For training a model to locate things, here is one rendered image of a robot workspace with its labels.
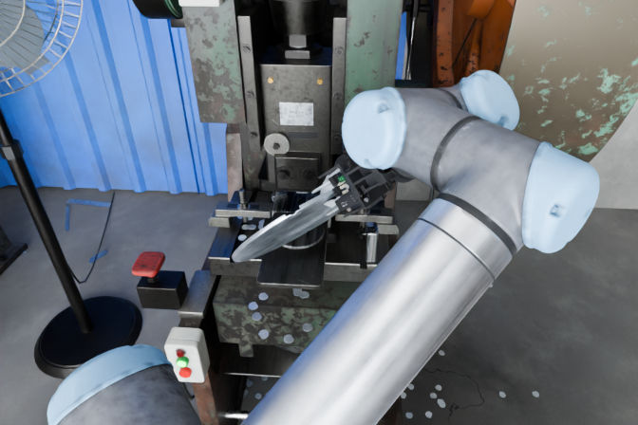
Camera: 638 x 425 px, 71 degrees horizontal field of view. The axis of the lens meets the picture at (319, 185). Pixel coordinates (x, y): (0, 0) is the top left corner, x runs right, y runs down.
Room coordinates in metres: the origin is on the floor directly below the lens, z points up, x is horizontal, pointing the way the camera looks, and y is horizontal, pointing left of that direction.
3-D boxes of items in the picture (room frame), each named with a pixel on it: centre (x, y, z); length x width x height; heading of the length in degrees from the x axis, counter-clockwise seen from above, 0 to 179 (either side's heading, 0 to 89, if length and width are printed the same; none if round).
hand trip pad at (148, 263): (0.75, 0.39, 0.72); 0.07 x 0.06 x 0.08; 176
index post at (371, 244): (0.82, -0.13, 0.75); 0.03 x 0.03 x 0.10; 86
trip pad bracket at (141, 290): (0.75, 0.37, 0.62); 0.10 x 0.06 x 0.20; 86
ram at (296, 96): (0.92, 0.04, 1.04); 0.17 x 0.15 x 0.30; 176
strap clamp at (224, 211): (0.97, 0.21, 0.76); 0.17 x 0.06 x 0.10; 86
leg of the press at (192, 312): (1.12, 0.30, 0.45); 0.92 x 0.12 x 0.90; 176
